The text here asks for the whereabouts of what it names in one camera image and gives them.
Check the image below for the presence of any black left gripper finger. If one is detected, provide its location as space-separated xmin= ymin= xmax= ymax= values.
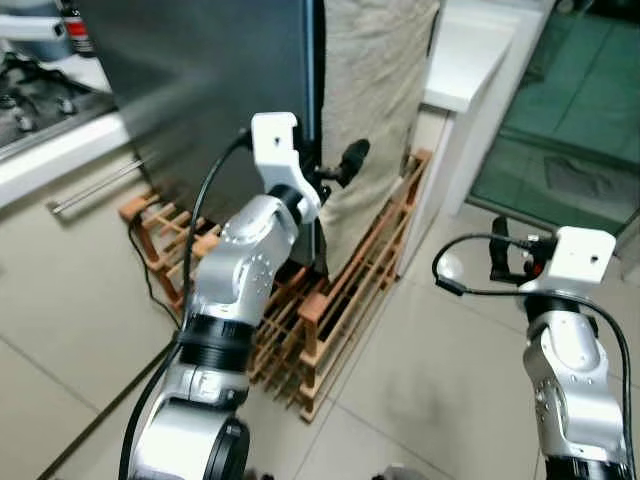
xmin=340 ymin=139 xmax=371 ymax=187

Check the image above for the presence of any black fridge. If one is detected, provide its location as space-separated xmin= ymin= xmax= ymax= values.
xmin=78 ymin=0 xmax=327 ymax=279

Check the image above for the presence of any beige terry towel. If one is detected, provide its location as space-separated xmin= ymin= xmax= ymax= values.
xmin=316 ymin=0 xmax=442 ymax=278

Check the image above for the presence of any wooden wine rack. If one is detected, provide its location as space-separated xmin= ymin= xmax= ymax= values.
xmin=117 ymin=148 xmax=434 ymax=424

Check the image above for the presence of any green tinted glass door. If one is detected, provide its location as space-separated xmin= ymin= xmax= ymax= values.
xmin=467 ymin=0 xmax=640 ymax=238

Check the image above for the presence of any narrow white cabinet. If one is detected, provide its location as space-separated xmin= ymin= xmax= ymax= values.
xmin=398 ymin=0 xmax=557 ymax=276

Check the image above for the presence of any white kitchen counter cabinet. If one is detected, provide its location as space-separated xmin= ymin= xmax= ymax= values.
xmin=0 ymin=55 xmax=186 ymax=480

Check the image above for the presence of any dark bottle with label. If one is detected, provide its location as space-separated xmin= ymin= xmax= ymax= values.
xmin=60 ymin=0 xmax=97 ymax=59

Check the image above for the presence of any steel gas hob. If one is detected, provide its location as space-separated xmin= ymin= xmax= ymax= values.
xmin=0 ymin=50 xmax=119 ymax=163

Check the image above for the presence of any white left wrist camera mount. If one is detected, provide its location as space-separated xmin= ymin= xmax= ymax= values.
xmin=250 ymin=112 xmax=323 ymax=223

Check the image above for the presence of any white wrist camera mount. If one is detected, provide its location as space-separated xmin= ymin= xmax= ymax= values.
xmin=250 ymin=112 xmax=323 ymax=223
xmin=533 ymin=227 xmax=618 ymax=297

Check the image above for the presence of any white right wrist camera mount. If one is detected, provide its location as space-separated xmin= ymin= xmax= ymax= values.
xmin=533 ymin=227 xmax=618 ymax=297

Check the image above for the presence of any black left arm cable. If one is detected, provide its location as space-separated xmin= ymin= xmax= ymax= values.
xmin=118 ymin=128 xmax=253 ymax=480

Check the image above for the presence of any thin black floor cable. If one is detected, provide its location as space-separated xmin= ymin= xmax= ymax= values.
xmin=127 ymin=215 xmax=187 ymax=331

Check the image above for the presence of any steel drawer handle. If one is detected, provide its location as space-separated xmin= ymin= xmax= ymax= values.
xmin=48 ymin=158 xmax=149 ymax=217

